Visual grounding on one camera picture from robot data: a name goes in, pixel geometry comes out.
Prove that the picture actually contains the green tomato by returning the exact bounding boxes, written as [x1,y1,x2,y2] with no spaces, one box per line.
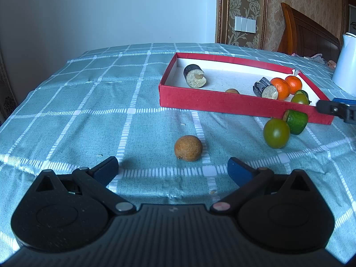
[263,118,291,149]
[291,93,310,105]

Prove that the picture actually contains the wooden headboard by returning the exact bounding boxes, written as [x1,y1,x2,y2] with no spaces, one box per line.
[277,2,341,62]

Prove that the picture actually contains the orange mandarin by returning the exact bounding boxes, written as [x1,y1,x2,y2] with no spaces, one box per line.
[285,76,303,95]
[270,78,291,101]

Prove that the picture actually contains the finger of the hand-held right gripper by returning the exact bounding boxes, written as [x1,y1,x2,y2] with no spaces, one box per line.
[316,97,356,124]

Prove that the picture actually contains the teal checked tablecloth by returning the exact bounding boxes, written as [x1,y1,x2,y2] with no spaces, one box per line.
[0,42,356,259]

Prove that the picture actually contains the red cardboard box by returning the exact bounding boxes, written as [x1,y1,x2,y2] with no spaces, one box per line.
[159,52,335,125]

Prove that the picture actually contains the wooden framed wallpaper panel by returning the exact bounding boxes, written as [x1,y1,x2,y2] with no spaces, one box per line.
[216,0,268,50]

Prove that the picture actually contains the dark sugarcane piece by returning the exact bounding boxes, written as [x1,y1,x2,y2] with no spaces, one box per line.
[183,64,208,89]
[253,77,279,100]

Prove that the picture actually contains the white kettle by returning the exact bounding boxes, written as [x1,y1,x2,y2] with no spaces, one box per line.
[332,32,356,97]

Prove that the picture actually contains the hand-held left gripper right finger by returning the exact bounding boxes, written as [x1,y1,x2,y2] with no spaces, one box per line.
[209,157,316,215]

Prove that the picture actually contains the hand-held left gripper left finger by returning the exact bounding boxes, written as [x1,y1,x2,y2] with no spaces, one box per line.
[33,156,137,215]

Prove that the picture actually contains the pink cloth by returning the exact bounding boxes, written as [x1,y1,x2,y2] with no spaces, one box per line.
[292,53,337,69]

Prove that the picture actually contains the white light switch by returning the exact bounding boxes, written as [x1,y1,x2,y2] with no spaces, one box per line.
[234,16,257,33]

